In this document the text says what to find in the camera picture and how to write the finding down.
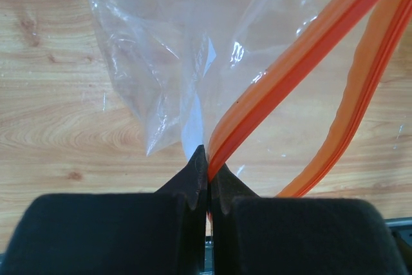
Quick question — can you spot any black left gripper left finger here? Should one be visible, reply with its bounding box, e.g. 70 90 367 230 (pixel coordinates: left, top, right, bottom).
1 146 208 274

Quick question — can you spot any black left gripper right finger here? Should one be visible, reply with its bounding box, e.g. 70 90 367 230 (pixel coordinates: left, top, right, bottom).
209 167 409 274

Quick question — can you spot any clear zip top bag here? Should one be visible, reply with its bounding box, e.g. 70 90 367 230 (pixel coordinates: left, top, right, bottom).
89 0 411 196

